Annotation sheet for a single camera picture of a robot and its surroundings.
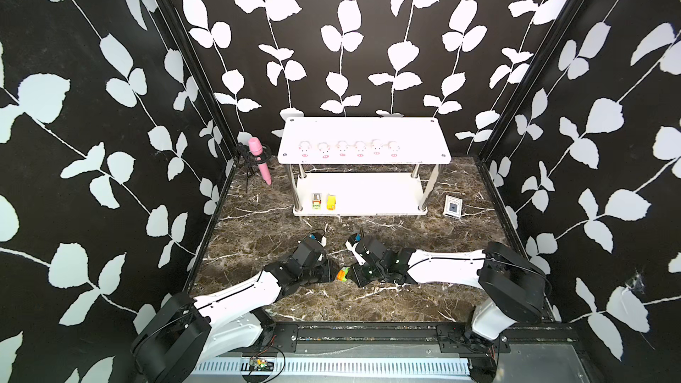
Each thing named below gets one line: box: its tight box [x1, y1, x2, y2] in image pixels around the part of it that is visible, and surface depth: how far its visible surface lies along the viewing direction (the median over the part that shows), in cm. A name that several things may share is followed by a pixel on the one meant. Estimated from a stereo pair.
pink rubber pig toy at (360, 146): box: [354, 140, 368, 158], surface depth 74 cm
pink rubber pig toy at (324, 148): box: [317, 141, 331, 160], surface depth 73 cm
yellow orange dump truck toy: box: [326, 193, 337, 211], surface depth 97 cm
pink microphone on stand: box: [234, 136, 274, 193], surface depth 97 cm
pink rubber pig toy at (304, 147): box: [297, 140, 313, 159], surface depth 74 cm
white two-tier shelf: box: [277, 116, 452, 217], surface depth 85 cm
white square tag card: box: [442, 194, 463, 219], surface depth 103 cm
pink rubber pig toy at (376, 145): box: [370, 138, 384, 157], surface depth 75 cm
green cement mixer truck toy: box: [336, 266, 351, 283], surface depth 85 cm
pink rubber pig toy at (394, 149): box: [387, 140, 401, 159], surface depth 75 cm
